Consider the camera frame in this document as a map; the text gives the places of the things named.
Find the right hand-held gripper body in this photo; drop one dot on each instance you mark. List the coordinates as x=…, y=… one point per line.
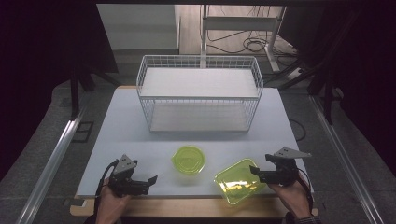
x=286, y=172

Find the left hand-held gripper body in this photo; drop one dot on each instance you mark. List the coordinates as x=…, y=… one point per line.
x=123, y=183

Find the square clear container green lid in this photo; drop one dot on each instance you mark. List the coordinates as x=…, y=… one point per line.
x=238, y=183

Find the person's left hand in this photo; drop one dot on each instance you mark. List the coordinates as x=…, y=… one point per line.
x=107, y=205

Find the person's right hand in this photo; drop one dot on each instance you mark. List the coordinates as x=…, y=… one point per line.
x=295, y=199

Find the round clear container green lid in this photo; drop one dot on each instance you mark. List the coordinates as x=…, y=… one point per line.
x=188, y=160

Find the black floor plate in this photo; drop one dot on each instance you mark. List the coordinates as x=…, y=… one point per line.
x=82, y=132

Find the black stand legs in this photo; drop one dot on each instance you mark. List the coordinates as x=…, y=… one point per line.
x=327, y=99
x=74, y=93

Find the dark curtain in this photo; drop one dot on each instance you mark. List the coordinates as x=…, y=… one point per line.
x=367, y=62
x=34, y=62

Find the white cabinet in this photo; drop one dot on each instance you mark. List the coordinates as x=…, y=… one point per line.
x=140, y=31

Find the aluminium floor rail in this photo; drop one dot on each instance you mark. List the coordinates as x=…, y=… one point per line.
x=345, y=161
x=53, y=165

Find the white desk frame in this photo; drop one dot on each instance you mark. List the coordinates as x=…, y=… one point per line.
x=239, y=23

